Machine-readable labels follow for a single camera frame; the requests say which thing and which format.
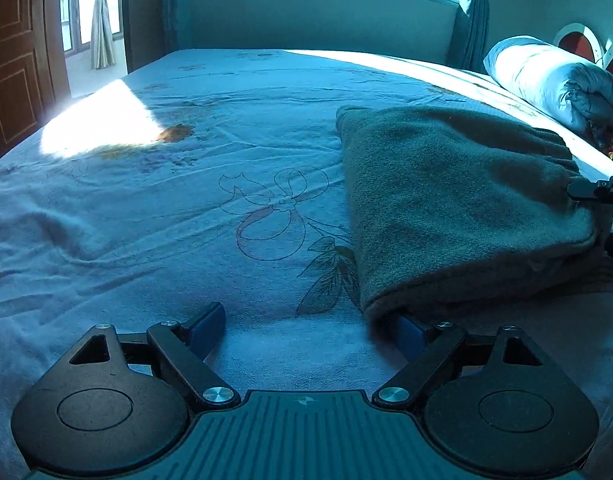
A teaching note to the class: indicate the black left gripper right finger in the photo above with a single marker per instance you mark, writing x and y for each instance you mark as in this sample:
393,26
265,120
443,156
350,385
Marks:
487,405

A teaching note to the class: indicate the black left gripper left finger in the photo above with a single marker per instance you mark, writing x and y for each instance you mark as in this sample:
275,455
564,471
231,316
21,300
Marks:
114,403

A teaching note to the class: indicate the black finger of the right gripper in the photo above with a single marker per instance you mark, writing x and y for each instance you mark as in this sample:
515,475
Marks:
584,190

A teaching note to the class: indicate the grey fleece pant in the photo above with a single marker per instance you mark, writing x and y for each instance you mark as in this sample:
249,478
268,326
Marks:
458,209

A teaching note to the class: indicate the folded light blue duvet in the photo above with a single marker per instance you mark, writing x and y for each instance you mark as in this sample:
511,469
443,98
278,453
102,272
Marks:
572,90

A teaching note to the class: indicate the red heart-shaped headboard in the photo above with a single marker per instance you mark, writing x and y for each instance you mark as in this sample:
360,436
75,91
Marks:
580,39

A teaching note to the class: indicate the dark blue curtain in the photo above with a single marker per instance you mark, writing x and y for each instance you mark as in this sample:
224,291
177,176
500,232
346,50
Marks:
477,14

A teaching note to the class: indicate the light blue embroidered bed sheet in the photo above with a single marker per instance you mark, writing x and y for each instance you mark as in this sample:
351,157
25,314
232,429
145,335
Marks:
208,175

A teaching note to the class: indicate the brown wooden door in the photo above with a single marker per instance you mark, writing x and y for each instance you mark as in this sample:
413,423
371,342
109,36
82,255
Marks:
34,85

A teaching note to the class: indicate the pale side curtain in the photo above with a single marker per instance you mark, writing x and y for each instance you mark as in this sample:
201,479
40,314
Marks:
101,37

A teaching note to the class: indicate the side window with frame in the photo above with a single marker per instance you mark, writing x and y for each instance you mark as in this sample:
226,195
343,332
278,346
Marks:
76,18

